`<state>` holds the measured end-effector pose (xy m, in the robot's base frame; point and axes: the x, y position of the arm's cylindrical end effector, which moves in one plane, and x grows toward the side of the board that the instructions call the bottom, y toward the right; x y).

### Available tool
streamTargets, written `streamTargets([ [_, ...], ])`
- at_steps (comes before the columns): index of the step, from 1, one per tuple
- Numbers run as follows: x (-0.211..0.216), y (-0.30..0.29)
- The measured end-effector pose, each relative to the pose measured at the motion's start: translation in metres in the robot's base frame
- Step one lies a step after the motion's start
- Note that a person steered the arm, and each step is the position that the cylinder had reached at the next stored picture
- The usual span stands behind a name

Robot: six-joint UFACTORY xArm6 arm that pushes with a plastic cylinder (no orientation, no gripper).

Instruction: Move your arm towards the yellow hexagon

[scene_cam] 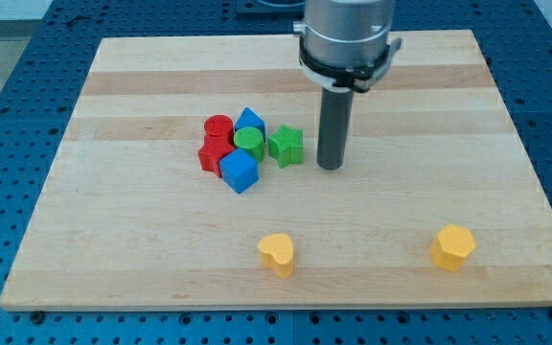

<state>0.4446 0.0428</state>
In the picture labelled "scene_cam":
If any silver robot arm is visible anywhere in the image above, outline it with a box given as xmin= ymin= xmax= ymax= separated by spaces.
xmin=293 ymin=0 xmax=403 ymax=93

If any yellow hexagon block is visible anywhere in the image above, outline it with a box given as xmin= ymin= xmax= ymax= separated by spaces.
xmin=429 ymin=224 xmax=476 ymax=272

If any green star block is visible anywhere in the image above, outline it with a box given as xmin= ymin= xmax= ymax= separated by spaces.
xmin=267 ymin=125 xmax=304 ymax=169

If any blue cube block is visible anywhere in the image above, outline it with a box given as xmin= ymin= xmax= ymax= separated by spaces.
xmin=219 ymin=149 xmax=259 ymax=194

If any green cylinder block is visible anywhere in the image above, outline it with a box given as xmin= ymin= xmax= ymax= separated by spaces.
xmin=234 ymin=126 xmax=265 ymax=162

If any blue triangle block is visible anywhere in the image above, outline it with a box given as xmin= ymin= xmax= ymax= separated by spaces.
xmin=234 ymin=107 xmax=266 ymax=140

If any red star block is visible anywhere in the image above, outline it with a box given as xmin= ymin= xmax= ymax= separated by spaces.
xmin=198 ymin=136 xmax=235 ymax=178

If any red cylinder block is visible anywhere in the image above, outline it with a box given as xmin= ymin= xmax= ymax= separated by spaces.
xmin=203 ymin=114 xmax=234 ymax=144

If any yellow heart block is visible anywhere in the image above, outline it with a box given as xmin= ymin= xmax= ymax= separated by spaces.
xmin=258 ymin=233 xmax=294 ymax=279

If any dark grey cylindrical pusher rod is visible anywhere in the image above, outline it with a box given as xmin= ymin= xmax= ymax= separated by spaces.
xmin=316 ymin=89 xmax=354 ymax=170

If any wooden board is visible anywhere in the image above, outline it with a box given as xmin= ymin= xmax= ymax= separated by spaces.
xmin=0 ymin=30 xmax=552 ymax=311

